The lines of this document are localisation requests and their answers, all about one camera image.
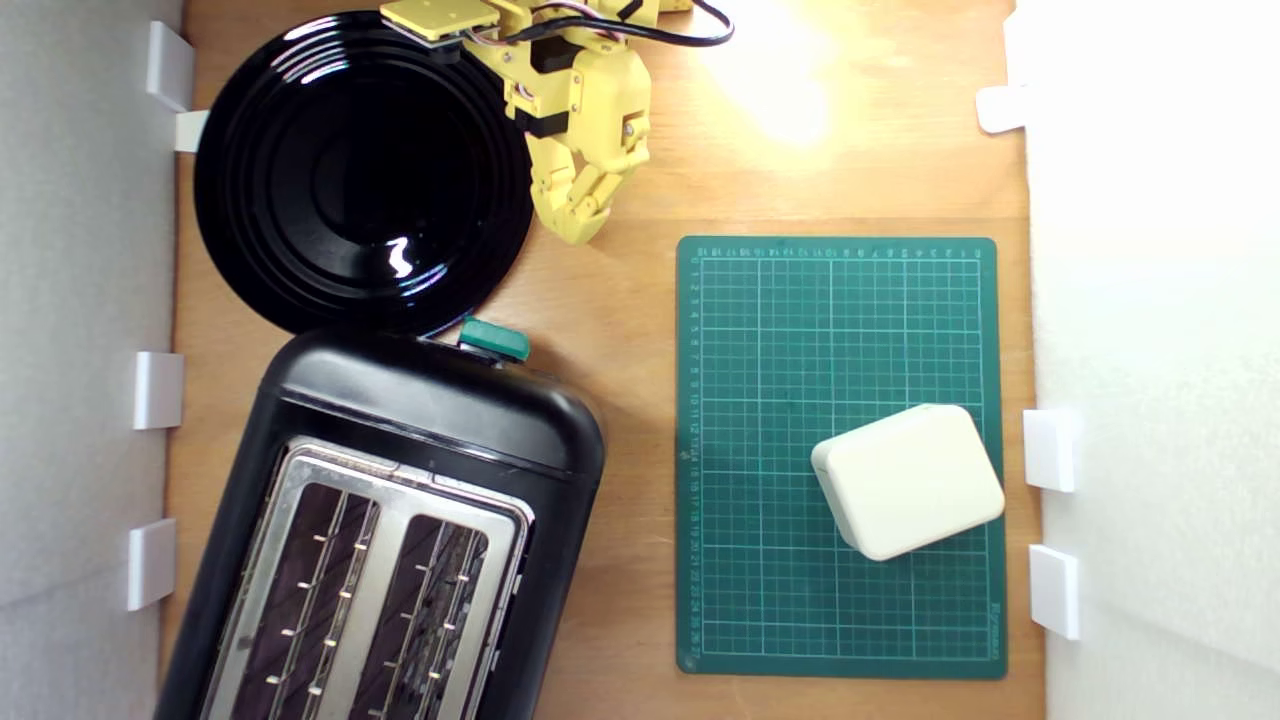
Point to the green taped toaster lever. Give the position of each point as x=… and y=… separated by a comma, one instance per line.
x=495, y=340

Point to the black two-slot toaster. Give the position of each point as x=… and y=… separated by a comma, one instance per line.
x=420, y=410

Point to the black round plate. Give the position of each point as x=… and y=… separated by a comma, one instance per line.
x=300, y=200

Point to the white block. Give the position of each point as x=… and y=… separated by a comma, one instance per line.
x=905, y=480

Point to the green cutting mat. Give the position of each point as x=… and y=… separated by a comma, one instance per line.
x=760, y=600

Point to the yellow gripper camera mount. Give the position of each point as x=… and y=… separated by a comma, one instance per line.
x=440, y=15

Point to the white wall clip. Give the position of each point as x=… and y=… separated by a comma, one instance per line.
x=1054, y=590
x=150, y=563
x=190, y=130
x=158, y=390
x=1050, y=450
x=168, y=65
x=1000, y=108

